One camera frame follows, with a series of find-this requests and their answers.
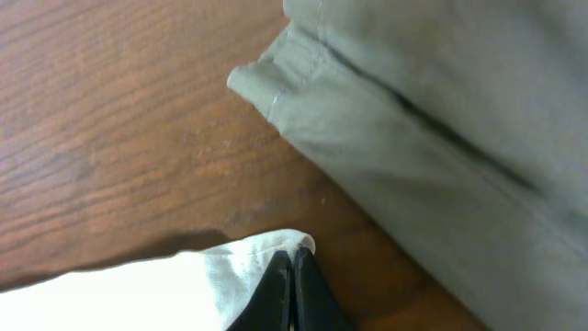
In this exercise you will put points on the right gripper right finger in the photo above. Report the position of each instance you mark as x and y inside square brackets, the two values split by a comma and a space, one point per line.
[316, 307]

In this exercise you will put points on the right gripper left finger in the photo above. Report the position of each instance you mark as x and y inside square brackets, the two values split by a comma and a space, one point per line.
[269, 307]

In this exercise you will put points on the white t-shirt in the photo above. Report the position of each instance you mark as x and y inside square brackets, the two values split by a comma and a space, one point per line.
[191, 290]

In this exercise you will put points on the grey-olive garment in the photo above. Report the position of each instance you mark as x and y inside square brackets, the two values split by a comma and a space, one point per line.
[460, 127]

